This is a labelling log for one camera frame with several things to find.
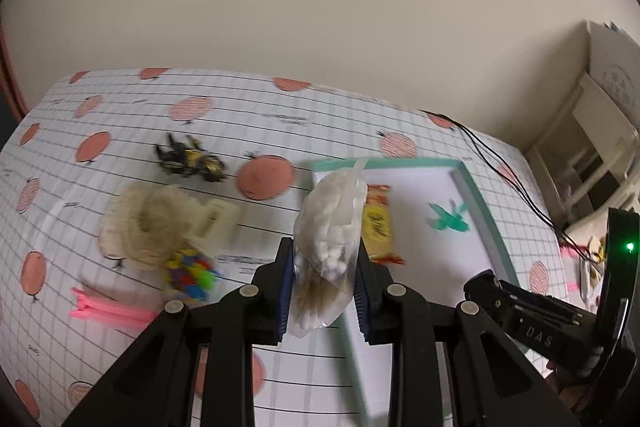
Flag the green plastic dragonfly toy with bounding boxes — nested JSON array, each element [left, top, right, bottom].
[[426, 199, 471, 233]]

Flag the pink hair clip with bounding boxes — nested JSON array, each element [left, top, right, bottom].
[[70, 287, 158, 329]]

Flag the yellow rice cracker packet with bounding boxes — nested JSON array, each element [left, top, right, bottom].
[[361, 184, 405, 265]]

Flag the cream lace scrunchie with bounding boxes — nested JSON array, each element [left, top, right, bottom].
[[98, 182, 200, 271]]

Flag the cream square hair claw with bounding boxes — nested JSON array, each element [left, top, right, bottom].
[[186, 198, 241, 258]]

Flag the cotton swabs plastic bag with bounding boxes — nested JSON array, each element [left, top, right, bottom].
[[288, 158, 368, 338]]

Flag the black gold robot toy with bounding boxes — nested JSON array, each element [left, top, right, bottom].
[[154, 133, 227, 183]]

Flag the teal shallow cardboard tray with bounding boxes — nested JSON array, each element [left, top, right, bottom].
[[338, 158, 518, 426]]

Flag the clutter pile on floor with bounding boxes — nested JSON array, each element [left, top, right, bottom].
[[560, 227, 605, 301]]

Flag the white wooden shelf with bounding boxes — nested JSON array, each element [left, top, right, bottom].
[[526, 22, 639, 228]]

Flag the pomegranate print grid bedsheet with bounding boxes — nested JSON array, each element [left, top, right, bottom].
[[1, 68, 574, 426]]

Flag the black cable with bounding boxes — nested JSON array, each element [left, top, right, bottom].
[[422, 108, 601, 264]]

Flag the brown door frame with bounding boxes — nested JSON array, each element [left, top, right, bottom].
[[0, 27, 28, 122]]

